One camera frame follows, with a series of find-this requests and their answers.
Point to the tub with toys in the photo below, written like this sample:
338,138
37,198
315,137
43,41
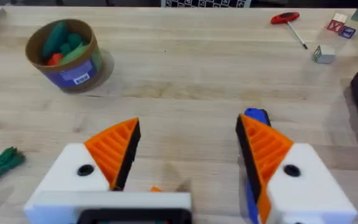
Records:
70,62

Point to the blue electric screwdriver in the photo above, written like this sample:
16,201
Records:
256,115

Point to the green letter toy block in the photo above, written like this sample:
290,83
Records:
323,55

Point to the green vegetable toy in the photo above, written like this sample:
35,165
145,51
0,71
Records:
2,165

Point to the red letter toy block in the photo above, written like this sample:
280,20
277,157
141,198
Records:
337,24

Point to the orange ribbed wedge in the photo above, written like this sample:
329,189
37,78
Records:
155,189

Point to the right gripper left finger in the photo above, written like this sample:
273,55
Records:
73,168

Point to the blue letter toy block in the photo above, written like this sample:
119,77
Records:
347,32

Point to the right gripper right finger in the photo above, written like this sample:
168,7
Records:
303,186

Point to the black and white marker board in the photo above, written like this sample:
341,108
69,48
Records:
205,3

